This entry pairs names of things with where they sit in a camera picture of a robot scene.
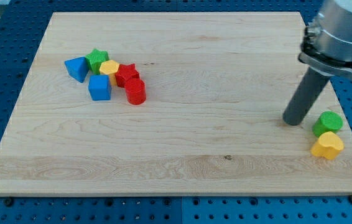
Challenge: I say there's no blue triangle block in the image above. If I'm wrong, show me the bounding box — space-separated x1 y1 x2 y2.
64 57 89 83

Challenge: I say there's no green cylinder block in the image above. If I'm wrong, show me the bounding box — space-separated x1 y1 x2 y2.
312 111 343 137

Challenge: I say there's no yellow hexagon block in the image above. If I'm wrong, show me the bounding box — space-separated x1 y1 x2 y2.
99 60 120 86

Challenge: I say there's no red star block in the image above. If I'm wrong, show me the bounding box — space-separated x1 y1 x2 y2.
115 63 140 88

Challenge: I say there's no yellow heart block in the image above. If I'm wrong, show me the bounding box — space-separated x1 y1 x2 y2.
310 131 345 160

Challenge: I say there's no light wooden board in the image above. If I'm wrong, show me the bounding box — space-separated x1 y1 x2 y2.
0 12 352 197

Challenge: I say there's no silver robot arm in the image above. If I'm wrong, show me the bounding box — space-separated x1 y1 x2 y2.
299 0 352 81

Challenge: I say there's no red cylinder block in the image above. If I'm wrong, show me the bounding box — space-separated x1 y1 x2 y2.
124 78 146 105

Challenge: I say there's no green star block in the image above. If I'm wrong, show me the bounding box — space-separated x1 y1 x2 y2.
85 49 109 75

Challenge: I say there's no blue cube block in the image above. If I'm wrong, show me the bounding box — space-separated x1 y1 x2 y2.
88 75 111 101

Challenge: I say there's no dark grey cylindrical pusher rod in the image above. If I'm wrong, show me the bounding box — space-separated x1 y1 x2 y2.
282 67 330 126

